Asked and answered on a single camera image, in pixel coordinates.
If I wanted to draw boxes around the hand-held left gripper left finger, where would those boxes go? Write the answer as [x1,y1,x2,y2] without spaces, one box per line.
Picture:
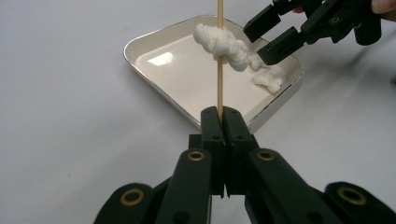
[155,105,226,224]

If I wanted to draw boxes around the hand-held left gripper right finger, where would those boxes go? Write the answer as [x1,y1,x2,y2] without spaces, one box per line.
[222,106,344,224]

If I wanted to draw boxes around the white marshmallow piece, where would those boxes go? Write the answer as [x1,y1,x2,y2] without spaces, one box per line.
[247,52,266,71]
[252,65,287,95]
[192,22,250,73]

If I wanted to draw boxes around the wooden skewer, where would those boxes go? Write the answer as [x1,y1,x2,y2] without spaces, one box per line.
[217,0,225,123]

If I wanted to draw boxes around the square metal tray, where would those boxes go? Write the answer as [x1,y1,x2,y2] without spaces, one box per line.
[122,14,304,135]

